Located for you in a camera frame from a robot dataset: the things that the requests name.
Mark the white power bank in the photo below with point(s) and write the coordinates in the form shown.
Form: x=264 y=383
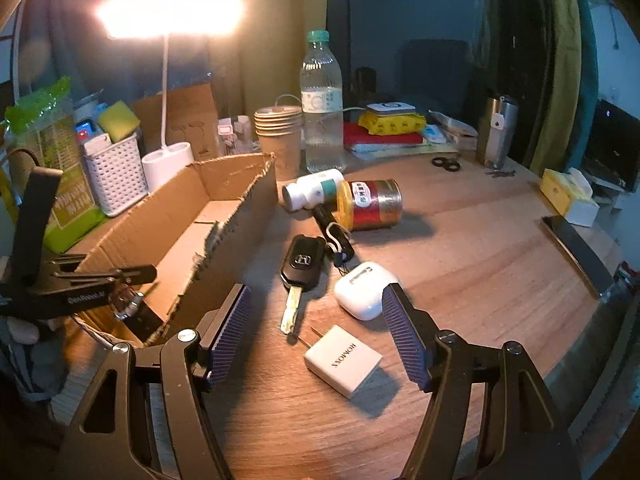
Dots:
x=390 y=108

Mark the yellow green sponge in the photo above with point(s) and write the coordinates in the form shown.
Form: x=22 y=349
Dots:
x=117 y=120

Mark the steel thermos flask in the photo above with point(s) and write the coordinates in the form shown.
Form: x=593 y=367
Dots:
x=495 y=135

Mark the black laptop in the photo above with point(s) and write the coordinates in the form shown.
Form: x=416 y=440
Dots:
x=612 y=145

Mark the brown cardboard box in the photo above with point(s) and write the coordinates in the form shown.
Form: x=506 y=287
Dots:
x=165 y=240

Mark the white pill bottle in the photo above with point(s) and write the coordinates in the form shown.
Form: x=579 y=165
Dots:
x=310 y=190

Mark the green curtain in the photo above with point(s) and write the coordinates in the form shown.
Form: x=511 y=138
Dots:
x=560 y=60

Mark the yellow tissue box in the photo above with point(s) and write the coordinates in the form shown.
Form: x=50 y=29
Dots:
x=565 y=195

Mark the stack of brown paper cups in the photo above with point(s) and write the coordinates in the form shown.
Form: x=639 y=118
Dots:
x=277 y=145

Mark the blue red small box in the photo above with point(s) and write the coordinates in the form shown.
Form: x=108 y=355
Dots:
x=86 y=130

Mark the white plastic basket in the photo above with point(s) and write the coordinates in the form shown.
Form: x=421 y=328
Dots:
x=117 y=180

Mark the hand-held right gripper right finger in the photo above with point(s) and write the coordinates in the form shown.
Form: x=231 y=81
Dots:
x=404 y=340

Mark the dark chair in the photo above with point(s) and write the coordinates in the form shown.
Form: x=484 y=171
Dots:
x=435 y=70

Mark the white desk lamp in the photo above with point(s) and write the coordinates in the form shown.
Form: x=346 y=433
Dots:
x=167 y=165

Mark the flat brown cardboard piece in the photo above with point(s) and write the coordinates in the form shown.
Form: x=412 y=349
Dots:
x=190 y=110

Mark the white flat box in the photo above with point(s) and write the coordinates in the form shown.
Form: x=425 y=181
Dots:
x=455 y=125

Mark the bunch of metal keys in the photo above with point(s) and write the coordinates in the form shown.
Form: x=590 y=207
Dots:
x=500 y=174

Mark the green snack packet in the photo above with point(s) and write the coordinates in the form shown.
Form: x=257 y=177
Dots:
x=65 y=160

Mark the black smartphone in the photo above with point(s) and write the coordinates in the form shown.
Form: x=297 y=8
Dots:
x=577 y=255

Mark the red notebook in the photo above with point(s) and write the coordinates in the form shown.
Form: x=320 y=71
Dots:
x=352 y=135

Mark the white blue small packet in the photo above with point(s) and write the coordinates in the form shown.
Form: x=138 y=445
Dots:
x=434 y=135

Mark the yellow tissue packet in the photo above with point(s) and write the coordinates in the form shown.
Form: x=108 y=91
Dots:
x=392 y=124

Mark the white charger plug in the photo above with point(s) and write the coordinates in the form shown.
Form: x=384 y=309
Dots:
x=342 y=360

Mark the pale yellow paper folder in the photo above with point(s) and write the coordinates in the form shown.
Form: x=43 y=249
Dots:
x=400 y=151

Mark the black car key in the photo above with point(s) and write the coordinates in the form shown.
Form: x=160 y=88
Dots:
x=302 y=260

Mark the clear water bottle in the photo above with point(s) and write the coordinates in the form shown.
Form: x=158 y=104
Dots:
x=322 y=110

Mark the black scissors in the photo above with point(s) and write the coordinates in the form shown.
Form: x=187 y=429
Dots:
x=446 y=163

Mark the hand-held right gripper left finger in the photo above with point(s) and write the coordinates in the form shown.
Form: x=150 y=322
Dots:
x=229 y=332

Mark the white earbuds case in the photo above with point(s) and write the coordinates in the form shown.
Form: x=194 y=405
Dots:
x=362 y=290

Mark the red gold tin can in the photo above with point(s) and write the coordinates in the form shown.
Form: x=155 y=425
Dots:
x=372 y=205

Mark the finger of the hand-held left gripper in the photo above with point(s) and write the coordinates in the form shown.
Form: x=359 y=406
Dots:
x=110 y=277
x=90 y=301

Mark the black silver small device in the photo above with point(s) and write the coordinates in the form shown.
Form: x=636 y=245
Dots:
x=142 y=320

